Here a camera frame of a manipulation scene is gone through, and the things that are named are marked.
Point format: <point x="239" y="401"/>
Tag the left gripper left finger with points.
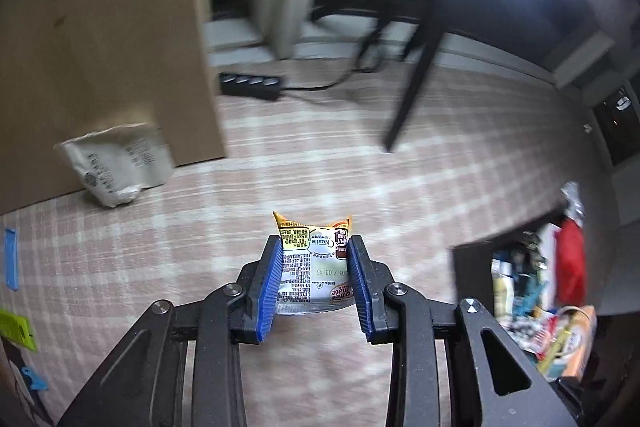
<point x="261" y="282"/>

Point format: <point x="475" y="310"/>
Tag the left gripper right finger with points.
<point x="369" y="278"/>

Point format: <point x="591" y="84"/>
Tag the coffee mate sachet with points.
<point x="314" y="276"/>

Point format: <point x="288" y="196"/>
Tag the light blue clothespin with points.
<point x="34" y="381"/>

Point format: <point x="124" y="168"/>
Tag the black storage box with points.
<point x="513" y="274"/>

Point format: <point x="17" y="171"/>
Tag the white foil packet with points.
<point x="115" y="165"/>

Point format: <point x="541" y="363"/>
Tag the red fabric pouch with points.
<point x="570" y="264"/>

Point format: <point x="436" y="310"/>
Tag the black power strip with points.
<point x="267" y="88"/>

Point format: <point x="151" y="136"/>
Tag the clear plastic bag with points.
<point x="574" y="210"/>

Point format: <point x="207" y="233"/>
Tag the orange white wipes pack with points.
<point x="577" y="349"/>

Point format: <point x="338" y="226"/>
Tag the lime green tag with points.
<point x="17" y="329"/>

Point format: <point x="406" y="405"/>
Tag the blue flat plastic tag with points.
<point x="10" y="259"/>

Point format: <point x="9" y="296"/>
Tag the wooden cabinet panel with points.
<point x="69" y="67"/>

